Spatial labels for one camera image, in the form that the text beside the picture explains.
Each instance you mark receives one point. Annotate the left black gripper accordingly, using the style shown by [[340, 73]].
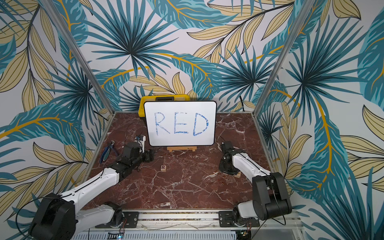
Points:
[[149, 155]]

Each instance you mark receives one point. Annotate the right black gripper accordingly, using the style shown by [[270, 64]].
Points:
[[225, 148]]

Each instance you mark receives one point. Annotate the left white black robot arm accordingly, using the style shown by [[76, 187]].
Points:
[[60, 217]]

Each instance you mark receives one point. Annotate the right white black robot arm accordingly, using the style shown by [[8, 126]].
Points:
[[270, 198]]

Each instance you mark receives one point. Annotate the wooden board easel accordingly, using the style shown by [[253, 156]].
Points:
[[182, 148]]

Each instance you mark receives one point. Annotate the white dry-erase board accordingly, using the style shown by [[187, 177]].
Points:
[[181, 123]]

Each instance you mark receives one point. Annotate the yellow tool case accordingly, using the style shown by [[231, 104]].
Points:
[[163, 98]]

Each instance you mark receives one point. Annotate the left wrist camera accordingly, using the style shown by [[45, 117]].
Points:
[[141, 140]]

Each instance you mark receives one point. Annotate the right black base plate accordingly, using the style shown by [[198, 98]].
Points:
[[232, 219]]

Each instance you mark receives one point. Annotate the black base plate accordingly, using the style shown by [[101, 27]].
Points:
[[232, 219], [126, 220]]

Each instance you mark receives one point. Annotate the aluminium front rail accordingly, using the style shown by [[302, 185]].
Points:
[[204, 219]]

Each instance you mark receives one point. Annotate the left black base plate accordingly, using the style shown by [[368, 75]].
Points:
[[126, 220]]

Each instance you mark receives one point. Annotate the right aluminium frame post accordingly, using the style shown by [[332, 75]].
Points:
[[300, 20]]

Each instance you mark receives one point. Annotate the aluminium frame post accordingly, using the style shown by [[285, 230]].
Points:
[[73, 47], [300, 20]]

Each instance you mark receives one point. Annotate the left aluminium frame post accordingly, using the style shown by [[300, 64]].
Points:
[[73, 47]]

